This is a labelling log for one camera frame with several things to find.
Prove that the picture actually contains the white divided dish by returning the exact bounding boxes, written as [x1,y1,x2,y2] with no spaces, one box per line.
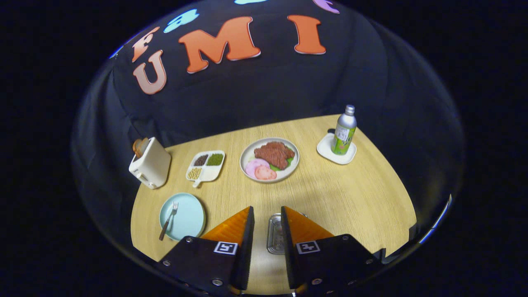
[185,150,226,188]

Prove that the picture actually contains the light blue plate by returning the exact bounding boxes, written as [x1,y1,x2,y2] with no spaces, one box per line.
[159,193,206,242]

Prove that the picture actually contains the white toaster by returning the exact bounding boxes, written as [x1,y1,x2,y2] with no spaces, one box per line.
[129,137,172,190]

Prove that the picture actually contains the white square coaster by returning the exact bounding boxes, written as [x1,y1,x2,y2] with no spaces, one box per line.
[316,132,357,165]

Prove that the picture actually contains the brown meat slices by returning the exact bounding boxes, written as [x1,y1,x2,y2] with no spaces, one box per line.
[254,141,295,170]

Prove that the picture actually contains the green lettuce leaf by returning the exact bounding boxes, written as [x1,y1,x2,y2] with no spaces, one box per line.
[270,157,294,172]

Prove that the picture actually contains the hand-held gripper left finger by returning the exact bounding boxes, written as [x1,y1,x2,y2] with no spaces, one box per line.
[157,205,255,297]

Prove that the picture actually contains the silver green drink bottle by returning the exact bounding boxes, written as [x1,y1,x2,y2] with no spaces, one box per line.
[331,104,357,156]

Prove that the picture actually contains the metal wire basket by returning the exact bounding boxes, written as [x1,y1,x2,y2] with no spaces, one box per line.
[266,212,308,255]

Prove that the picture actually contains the metal fork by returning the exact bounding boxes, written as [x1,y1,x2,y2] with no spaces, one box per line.
[159,201,179,241]

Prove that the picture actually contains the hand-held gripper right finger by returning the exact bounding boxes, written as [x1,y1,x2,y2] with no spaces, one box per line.
[280,205,386,295]

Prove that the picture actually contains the toasted bread slice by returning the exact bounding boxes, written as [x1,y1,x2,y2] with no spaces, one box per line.
[132,138,150,158]

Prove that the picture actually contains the pale pink ham slice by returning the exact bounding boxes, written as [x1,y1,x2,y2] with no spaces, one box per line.
[245,159,270,179]

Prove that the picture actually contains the white round plate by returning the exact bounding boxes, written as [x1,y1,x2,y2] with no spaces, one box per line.
[240,137,300,183]

